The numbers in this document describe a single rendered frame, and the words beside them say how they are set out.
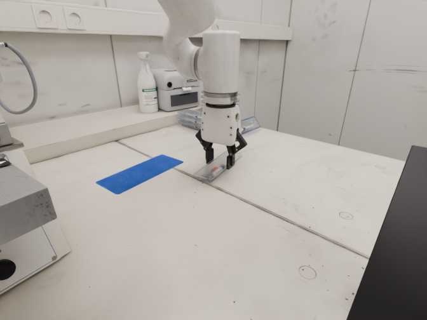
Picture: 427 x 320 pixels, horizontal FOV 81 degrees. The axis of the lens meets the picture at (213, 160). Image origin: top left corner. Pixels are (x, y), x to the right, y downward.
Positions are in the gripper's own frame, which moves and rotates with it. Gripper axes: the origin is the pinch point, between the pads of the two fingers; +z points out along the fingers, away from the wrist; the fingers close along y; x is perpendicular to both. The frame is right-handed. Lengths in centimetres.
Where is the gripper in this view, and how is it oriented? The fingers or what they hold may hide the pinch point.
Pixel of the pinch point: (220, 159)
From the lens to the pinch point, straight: 69.0
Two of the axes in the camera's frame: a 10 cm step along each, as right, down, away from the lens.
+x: -5.0, 3.6, -7.9
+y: -8.6, -2.1, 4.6
